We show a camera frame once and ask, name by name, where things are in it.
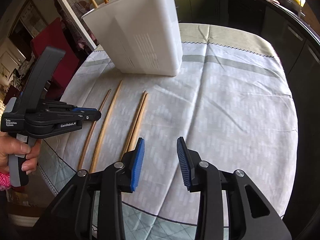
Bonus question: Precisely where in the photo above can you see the wooden chopstick five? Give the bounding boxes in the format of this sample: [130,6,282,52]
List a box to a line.
[120,90,147,159]

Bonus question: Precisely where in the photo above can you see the wooden chopstick three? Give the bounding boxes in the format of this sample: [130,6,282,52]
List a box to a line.
[89,79,123,173]

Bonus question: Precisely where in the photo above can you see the wooden chopstick two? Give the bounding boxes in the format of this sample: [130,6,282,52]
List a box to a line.
[77,89,111,170]

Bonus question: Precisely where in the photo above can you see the wooden chopstick six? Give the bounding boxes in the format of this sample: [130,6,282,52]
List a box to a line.
[128,91,148,151]

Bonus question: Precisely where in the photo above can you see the person's left hand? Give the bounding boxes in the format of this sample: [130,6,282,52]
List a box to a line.
[0,132,41,174]

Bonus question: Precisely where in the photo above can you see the patterned tablecloth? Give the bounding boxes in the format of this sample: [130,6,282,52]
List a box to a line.
[35,23,298,239]

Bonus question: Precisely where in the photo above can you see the red chair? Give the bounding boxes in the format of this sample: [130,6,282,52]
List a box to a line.
[30,18,80,100]

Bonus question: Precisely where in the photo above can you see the white plastic utensil holder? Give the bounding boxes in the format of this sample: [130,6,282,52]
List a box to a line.
[82,0,183,76]

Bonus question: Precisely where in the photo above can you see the green lower cabinets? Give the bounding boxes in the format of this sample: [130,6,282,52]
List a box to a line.
[175,0,220,25]

